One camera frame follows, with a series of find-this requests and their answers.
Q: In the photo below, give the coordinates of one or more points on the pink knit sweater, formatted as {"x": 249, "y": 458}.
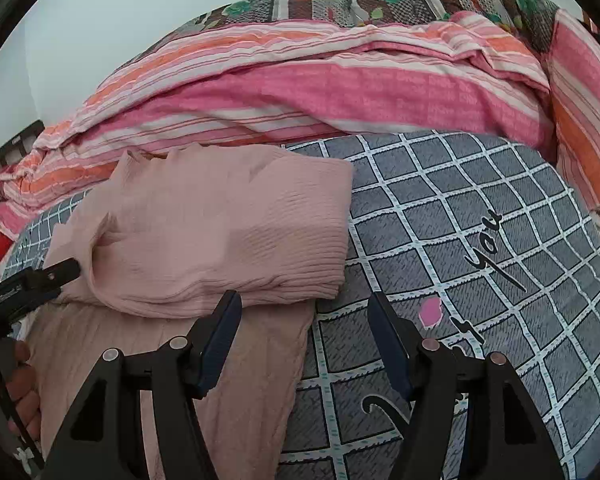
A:
{"x": 205, "y": 235}

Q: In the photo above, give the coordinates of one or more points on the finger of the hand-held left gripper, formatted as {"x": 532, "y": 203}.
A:
{"x": 55, "y": 275}

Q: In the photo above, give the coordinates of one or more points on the brown floral blanket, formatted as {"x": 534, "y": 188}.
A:
{"x": 330, "y": 5}

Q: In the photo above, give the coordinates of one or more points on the person's left hand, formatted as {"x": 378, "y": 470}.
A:
{"x": 22, "y": 400}

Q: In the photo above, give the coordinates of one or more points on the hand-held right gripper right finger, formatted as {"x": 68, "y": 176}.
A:
{"x": 393, "y": 355}

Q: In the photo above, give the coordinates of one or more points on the pink orange striped quilt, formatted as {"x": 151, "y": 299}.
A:
{"x": 330, "y": 90}

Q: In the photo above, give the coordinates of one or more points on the grey checked bed sheet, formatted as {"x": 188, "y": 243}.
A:
{"x": 480, "y": 210}

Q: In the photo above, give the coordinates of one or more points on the dark bed frame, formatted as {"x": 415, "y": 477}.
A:
{"x": 36, "y": 130}

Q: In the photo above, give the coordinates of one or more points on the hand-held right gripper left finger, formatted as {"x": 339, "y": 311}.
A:
{"x": 221, "y": 344}

